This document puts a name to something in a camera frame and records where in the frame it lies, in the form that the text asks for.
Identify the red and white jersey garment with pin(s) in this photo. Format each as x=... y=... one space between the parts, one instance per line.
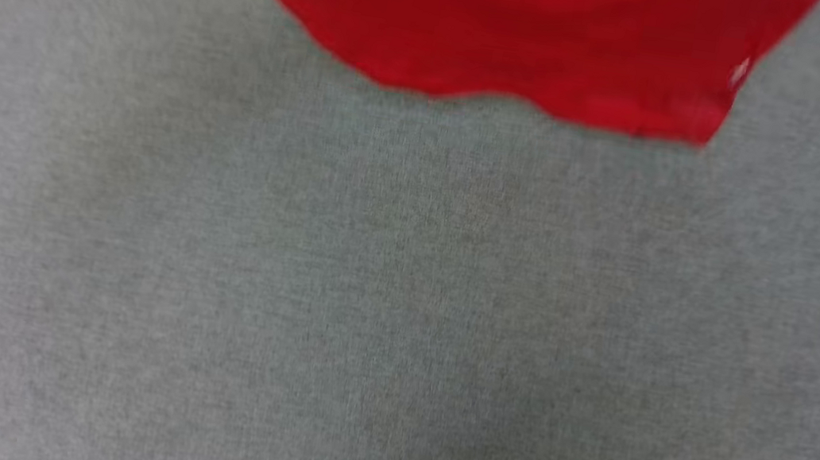
x=518 y=29

